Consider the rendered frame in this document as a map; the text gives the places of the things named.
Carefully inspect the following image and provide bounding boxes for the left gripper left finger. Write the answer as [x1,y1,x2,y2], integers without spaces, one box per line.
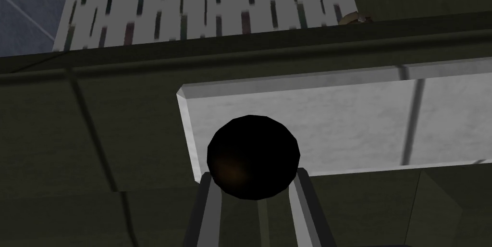
[182,172,223,247]

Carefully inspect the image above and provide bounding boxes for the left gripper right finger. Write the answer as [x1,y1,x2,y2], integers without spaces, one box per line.
[288,168,338,247]

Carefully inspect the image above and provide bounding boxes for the black ball knob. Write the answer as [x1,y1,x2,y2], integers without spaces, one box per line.
[206,114,301,201]

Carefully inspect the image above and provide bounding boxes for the dark olive cabinet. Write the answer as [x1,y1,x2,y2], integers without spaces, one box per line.
[0,12,492,247]

